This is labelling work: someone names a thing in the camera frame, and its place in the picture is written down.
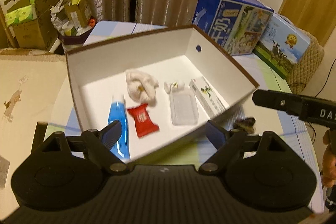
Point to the brown cardboard storage box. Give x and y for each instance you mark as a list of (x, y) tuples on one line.
[(97, 76)]

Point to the red candy packet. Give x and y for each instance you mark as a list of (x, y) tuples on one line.
[(143, 124)]

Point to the white sock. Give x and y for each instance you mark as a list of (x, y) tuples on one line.
[(141, 86)]

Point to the clear plastic blister tray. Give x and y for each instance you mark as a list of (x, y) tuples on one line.
[(183, 106)]

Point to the beige cartoon blanket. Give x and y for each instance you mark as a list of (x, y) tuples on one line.
[(30, 82)]

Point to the long white medicine box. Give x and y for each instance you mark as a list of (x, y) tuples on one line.
[(207, 97)]

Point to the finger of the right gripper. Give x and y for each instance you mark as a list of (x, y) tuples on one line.
[(287, 102)]

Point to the person right hand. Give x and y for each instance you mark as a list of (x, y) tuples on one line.
[(328, 162)]

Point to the trash bin with rubbish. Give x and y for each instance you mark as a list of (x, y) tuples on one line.
[(73, 21)]

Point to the small photo box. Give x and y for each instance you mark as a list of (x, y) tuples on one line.
[(4, 168)]

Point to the blue hand cream tube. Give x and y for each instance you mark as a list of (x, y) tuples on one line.
[(117, 116)]

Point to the white pill bottle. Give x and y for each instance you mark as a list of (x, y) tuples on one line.
[(173, 86)]

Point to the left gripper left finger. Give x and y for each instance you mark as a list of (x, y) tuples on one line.
[(98, 144)]

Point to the blue milk carton box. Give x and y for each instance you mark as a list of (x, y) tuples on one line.
[(235, 25)]

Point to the quilted beige chair back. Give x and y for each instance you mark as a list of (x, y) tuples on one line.
[(304, 70)]

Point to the cardboard box with tissues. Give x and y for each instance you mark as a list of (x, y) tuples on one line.
[(28, 23)]

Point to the cow picture milk box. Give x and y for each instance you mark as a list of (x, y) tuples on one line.
[(282, 45)]

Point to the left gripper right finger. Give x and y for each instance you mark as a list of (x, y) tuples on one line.
[(228, 145)]

